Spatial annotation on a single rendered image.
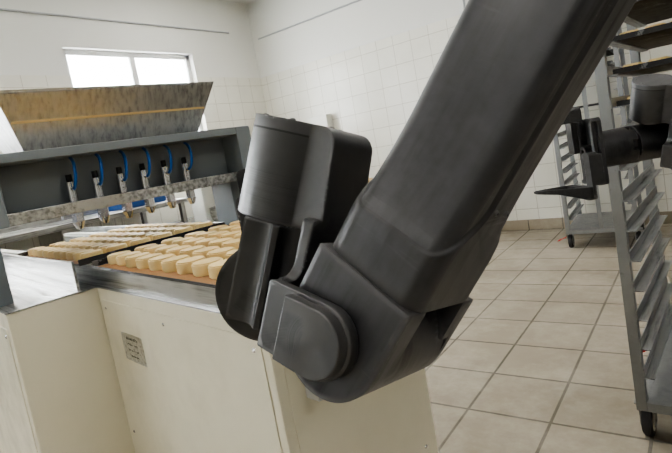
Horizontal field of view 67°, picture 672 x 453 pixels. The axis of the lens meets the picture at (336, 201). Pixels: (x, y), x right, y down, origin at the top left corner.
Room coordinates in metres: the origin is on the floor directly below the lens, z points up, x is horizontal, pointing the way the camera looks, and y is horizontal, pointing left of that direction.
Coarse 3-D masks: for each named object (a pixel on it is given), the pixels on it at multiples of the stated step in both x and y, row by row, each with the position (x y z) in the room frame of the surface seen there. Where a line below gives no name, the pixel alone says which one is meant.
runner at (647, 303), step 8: (664, 256) 1.93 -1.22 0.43; (664, 264) 1.89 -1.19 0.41; (656, 272) 1.76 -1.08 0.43; (664, 272) 1.80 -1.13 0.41; (656, 280) 1.74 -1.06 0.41; (664, 280) 1.73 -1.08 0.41; (648, 288) 1.62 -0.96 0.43; (656, 288) 1.66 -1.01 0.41; (648, 296) 1.61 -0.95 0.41; (656, 296) 1.60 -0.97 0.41; (640, 304) 1.50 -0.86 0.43; (648, 304) 1.54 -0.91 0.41; (640, 312) 1.48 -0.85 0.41; (648, 312) 1.49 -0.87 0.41; (640, 320) 1.44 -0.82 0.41
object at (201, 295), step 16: (80, 272) 1.31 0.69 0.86; (96, 272) 1.22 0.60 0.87; (112, 272) 1.14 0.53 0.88; (128, 288) 1.08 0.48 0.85; (144, 288) 1.02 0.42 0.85; (160, 288) 0.96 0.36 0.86; (176, 288) 0.91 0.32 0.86; (192, 288) 0.87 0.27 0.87; (208, 288) 0.83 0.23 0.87; (208, 304) 0.84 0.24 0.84
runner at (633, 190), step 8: (648, 168) 1.83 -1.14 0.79; (640, 176) 1.69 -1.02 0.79; (648, 176) 1.80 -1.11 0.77; (632, 184) 1.57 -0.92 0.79; (640, 184) 1.66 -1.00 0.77; (648, 184) 1.65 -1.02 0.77; (624, 192) 1.47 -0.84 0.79; (632, 192) 1.55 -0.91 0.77; (640, 192) 1.53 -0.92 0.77; (624, 200) 1.45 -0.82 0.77; (632, 200) 1.43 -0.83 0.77
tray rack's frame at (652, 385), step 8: (632, 56) 1.93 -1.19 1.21; (640, 56) 1.93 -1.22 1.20; (648, 160) 1.92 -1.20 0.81; (648, 192) 1.93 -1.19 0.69; (656, 208) 1.92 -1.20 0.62; (664, 352) 1.72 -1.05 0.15; (664, 360) 1.67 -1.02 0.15; (664, 368) 1.62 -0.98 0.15; (656, 376) 1.58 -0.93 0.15; (664, 376) 1.57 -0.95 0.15; (648, 384) 1.54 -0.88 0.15; (656, 384) 1.53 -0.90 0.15; (664, 384) 1.53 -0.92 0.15; (648, 392) 1.50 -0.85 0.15; (656, 392) 1.49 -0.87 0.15; (664, 392) 1.48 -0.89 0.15; (648, 400) 1.46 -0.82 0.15; (656, 400) 1.45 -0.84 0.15; (664, 400) 1.44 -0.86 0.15; (648, 408) 1.45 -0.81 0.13; (656, 408) 1.43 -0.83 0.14; (664, 408) 1.42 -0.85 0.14; (640, 416) 1.51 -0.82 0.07; (656, 416) 1.51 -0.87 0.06; (656, 424) 1.50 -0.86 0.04
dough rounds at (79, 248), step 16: (144, 224) 1.78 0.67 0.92; (160, 224) 1.65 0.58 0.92; (176, 224) 1.55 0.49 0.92; (192, 224) 1.47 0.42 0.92; (208, 224) 1.43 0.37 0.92; (80, 240) 1.63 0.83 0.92; (96, 240) 1.50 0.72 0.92; (112, 240) 1.42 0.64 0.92; (128, 240) 1.34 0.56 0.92; (144, 240) 1.30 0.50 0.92; (32, 256) 1.56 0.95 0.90; (48, 256) 1.42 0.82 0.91; (64, 256) 1.33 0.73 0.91; (80, 256) 1.25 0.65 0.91
